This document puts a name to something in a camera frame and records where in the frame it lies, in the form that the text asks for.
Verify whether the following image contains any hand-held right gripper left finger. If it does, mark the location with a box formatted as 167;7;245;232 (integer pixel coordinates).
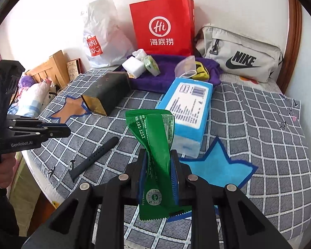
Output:
22;149;147;249

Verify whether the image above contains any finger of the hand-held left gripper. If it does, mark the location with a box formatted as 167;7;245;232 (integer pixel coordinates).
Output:
6;118;46;125
9;126;71;138

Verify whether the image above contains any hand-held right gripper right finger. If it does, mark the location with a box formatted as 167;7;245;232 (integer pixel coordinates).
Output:
171;149;292;249

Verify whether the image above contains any green foil packet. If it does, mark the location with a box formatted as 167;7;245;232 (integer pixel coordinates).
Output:
125;109;193;221

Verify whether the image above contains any black watch strap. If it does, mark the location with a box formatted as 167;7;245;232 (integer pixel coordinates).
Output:
69;136;120;182

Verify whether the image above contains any white sponge block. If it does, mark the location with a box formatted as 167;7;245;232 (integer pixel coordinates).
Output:
122;56;146;79

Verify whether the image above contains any yellow pouch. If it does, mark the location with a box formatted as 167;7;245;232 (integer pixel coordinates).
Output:
190;62;210;81

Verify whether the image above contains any light green wipes pack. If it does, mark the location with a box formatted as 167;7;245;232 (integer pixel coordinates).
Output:
144;55;160;76

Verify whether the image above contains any clear plastic bag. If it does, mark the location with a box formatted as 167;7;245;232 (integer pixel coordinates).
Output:
174;56;197;78

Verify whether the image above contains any white sock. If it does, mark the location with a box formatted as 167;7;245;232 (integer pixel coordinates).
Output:
132;49;148;59

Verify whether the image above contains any person's left forearm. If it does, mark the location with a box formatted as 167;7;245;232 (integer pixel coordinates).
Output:
0;187;20;249

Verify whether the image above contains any person's left hand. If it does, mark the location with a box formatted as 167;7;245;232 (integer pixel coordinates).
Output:
0;153;17;188

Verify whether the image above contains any purple plush toy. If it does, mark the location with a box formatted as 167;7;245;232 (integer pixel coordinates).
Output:
18;76;33;89

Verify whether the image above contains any pink white pillow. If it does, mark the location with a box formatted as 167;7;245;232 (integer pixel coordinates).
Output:
10;79;52;117

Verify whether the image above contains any wooden headboard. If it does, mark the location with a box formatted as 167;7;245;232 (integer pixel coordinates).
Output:
24;50;70;89

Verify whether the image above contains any framed picture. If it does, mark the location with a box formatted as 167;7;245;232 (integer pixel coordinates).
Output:
67;58;83;81

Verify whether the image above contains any dark box with gold end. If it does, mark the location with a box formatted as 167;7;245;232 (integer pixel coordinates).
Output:
81;71;131;116

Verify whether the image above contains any blue tissue pack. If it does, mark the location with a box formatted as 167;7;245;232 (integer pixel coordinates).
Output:
155;77;213;159

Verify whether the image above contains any grey plaid star blanket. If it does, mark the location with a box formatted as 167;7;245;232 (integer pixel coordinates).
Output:
23;69;311;229

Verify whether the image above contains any purple cloth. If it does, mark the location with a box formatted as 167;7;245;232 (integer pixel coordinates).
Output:
119;54;221;94

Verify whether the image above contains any white plastic bag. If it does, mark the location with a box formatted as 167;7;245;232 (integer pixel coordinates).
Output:
80;0;135;68

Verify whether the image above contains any grey waist bag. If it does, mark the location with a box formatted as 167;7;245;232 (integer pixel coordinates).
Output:
196;23;284;83

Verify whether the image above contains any red paper bag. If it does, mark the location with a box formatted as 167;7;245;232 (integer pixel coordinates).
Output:
130;0;195;57

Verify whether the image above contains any brown wooden post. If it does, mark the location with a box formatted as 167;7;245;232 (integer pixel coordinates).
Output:
277;0;302;94

